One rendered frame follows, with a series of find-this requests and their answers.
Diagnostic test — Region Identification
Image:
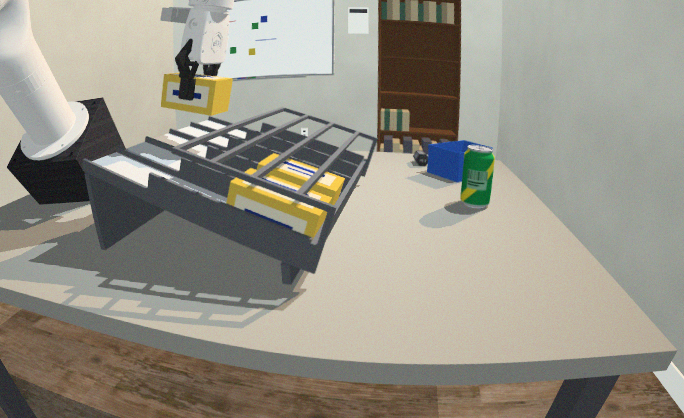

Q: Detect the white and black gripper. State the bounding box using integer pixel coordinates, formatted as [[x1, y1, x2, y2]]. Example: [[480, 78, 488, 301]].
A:
[[175, 8, 229, 100]]

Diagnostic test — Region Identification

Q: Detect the yellow butter carton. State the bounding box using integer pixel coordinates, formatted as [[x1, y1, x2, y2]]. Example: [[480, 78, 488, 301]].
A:
[[257, 153, 345, 205], [161, 73, 233, 116], [226, 174, 332, 238]]

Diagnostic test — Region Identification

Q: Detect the blue open bin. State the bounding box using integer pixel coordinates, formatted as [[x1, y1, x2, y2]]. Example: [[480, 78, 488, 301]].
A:
[[428, 140, 485, 182]]

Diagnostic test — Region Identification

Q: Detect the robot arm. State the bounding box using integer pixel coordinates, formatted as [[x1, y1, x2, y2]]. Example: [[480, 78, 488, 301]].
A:
[[0, 0, 234, 160]]

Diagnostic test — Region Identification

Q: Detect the green drink can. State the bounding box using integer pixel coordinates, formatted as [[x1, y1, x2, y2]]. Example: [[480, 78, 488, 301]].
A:
[[460, 145, 495, 209]]

